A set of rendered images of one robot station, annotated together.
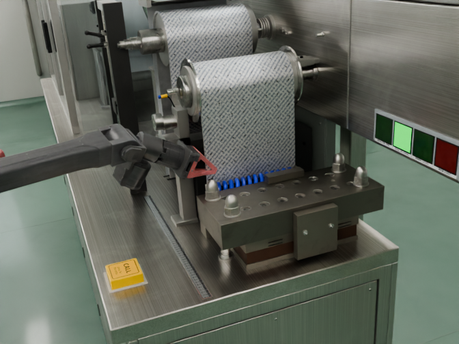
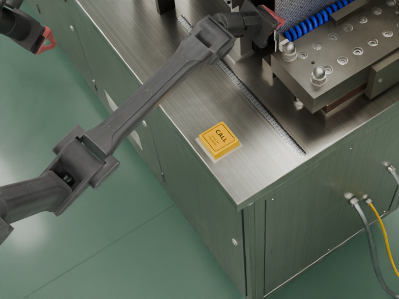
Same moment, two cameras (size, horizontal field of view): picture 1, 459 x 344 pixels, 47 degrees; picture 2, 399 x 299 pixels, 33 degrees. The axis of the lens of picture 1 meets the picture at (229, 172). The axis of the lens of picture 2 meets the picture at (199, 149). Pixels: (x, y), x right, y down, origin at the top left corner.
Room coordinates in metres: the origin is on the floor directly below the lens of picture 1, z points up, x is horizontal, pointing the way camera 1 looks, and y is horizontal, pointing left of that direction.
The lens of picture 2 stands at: (0.14, 0.39, 2.27)
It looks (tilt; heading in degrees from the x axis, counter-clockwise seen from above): 59 degrees down; 354
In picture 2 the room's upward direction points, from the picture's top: 8 degrees counter-clockwise
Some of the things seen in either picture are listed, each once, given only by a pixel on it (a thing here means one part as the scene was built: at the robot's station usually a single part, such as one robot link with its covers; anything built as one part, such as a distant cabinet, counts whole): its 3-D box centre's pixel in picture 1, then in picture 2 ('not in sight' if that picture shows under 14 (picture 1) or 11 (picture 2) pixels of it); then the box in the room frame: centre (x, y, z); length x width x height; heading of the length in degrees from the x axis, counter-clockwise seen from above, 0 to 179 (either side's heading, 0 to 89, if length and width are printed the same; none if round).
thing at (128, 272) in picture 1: (124, 274); (218, 140); (0.98, 0.24, 0.91); 0.07 x 0.07 x 0.02; 20
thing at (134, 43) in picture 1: (128, 44); not in sight; (1.42, 0.24, 1.33); 0.06 x 0.03 x 0.03; 110
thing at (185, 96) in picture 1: (184, 91); not in sight; (1.21, 0.09, 1.25); 0.07 x 0.02 x 0.07; 20
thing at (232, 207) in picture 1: (231, 204); (319, 74); (1.00, 0.00, 1.05); 0.04 x 0.04 x 0.04
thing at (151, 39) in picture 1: (151, 41); not in sight; (1.44, 0.18, 1.33); 0.06 x 0.06 x 0.06; 20
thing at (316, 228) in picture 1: (315, 231); (387, 74); (1.02, -0.18, 0.96); 0.10 x 0.03 x 0.11; 110
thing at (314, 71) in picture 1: (301, 74); not in sight; (1.31, -0.20, 1.25); 0.07 x 0.04 x 0.04; 110
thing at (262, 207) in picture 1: (289, 202); (358, 43); (1.10, -0.14, 1.00); 0.40 x 0.16 x 0.06; 110
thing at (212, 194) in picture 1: (212, 188); (289, 49); (1.09, 0.04, 1.05); 0.04 x 0.04 x 0.04
